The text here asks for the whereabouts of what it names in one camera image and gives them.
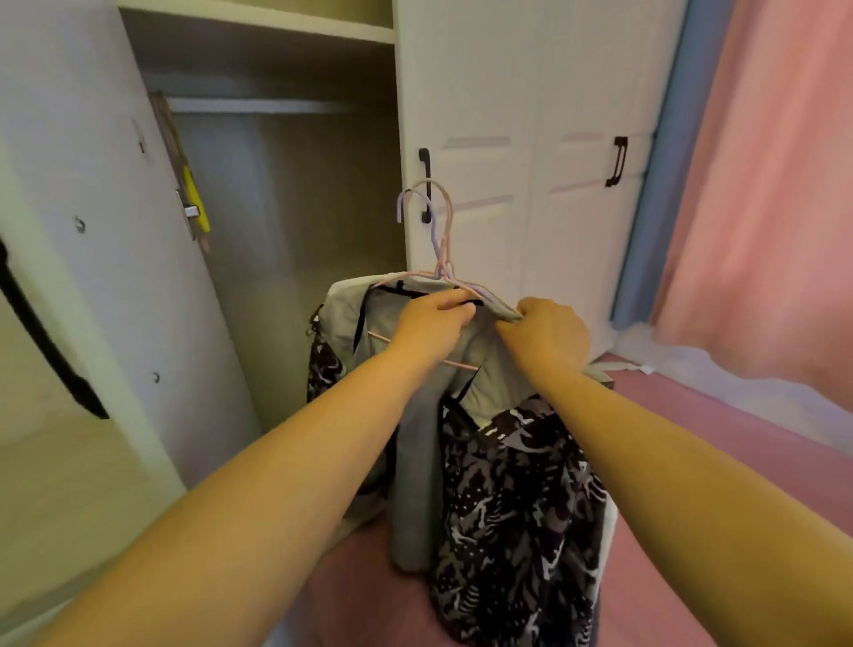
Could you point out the pink clothes hanger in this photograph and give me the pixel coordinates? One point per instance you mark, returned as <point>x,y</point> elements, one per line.
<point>445,226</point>

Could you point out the metal door hinge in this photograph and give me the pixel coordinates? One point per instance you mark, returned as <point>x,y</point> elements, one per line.
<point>190,211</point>

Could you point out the person's right fingers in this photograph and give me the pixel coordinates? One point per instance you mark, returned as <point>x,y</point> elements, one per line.
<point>518,323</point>

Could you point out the black white patterned garment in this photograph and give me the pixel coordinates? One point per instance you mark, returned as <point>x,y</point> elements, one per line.
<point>520,520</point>

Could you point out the blue curtain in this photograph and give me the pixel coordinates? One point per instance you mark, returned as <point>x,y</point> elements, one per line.
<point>666,166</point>

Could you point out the white sheer curtain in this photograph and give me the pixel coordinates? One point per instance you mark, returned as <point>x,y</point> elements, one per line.
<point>733,393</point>

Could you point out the person's right forearm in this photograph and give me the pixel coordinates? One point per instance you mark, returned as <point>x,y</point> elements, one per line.
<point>680,506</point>

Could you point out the grey garment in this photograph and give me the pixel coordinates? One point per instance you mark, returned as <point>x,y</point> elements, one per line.
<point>416,466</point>

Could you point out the white wardrobe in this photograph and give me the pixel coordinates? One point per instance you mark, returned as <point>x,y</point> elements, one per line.
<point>300,233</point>

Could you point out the pink bed sheet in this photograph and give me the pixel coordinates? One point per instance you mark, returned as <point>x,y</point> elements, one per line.
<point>700,466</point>

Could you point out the person's left forearm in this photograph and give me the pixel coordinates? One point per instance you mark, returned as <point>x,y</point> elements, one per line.
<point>266,506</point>

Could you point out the person's left fingers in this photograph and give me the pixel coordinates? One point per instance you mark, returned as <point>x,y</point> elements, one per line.
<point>456,303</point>

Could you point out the purple clothes hanger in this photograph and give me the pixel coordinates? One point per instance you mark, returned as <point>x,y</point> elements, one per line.
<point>434,233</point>

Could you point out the yellow tag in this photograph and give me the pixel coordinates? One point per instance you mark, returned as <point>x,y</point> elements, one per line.
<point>196,200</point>

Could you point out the white closet rod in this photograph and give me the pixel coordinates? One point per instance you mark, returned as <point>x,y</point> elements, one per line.
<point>260,106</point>

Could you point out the person's right hand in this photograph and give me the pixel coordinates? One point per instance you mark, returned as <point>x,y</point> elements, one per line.
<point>550,336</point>

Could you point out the pink curtain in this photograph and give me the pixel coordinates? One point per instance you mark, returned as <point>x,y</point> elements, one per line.
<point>766,200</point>

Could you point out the person's left hand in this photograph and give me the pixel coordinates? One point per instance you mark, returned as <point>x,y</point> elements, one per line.
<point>426,330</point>

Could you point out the open white wardrobe door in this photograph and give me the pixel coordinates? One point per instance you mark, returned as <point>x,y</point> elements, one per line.
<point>113,233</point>

